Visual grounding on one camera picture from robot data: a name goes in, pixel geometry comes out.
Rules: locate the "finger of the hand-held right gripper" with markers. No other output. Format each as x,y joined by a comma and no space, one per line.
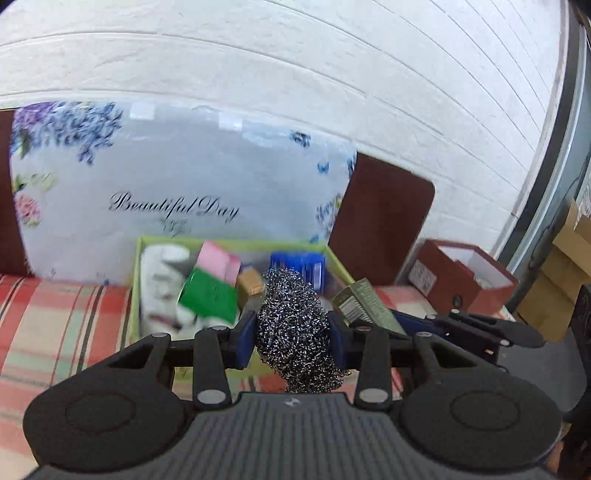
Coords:
415,324

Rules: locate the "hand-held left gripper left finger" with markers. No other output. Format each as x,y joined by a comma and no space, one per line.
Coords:
245,341

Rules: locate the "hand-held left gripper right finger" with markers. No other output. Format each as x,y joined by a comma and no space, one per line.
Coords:
337,341

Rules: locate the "steel wool scourer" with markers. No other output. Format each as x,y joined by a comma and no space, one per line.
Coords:
295,323

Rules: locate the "olive green box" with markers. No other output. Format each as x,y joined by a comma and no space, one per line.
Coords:
364,300

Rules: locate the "gold box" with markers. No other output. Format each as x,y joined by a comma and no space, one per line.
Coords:
251,286

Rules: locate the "green cardboard box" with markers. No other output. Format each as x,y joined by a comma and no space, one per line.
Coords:
207,295

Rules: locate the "blue box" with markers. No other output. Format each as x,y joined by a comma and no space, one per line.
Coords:
300,270

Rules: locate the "white glove pink cuff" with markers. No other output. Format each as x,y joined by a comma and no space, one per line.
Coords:
159,286
217,263

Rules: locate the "large light green box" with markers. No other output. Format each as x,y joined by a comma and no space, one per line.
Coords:
135,295

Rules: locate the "brown cardboard box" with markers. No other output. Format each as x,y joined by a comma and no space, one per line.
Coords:
443,277

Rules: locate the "cardboard carton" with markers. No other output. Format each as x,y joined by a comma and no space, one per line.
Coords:
575,230
549,300

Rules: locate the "brown bed headboard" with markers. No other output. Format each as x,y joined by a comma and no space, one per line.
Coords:
378,217

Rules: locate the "floral printed pillow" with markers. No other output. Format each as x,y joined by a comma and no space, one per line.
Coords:
184,161

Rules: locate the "plaid blanket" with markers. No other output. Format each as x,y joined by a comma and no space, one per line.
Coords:
55,323

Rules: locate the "grey metal door frame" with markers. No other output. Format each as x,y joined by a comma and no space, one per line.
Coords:
554,138

